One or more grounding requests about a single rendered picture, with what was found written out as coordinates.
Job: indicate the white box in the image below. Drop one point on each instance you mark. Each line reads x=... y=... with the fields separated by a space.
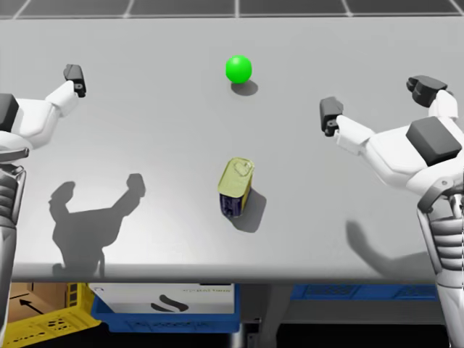
x=145 y=299

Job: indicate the green and blue rectangular can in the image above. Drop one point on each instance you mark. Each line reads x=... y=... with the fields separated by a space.
x=235 y=179

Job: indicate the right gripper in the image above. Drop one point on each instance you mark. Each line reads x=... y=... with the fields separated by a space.
x=402 y=156

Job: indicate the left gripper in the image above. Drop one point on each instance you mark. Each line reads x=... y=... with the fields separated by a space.
x=30 y=123

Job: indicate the blue box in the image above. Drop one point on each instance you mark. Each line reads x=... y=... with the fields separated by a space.
x=174 y=322
x=362 y=293

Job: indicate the yellow box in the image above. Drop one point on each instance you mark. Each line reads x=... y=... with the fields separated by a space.
x=54 y=328

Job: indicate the green ball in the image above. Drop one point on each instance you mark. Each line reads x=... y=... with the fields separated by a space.
x=238 y=69

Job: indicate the brown box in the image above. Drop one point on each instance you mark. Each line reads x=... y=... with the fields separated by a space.
x=40 y=301

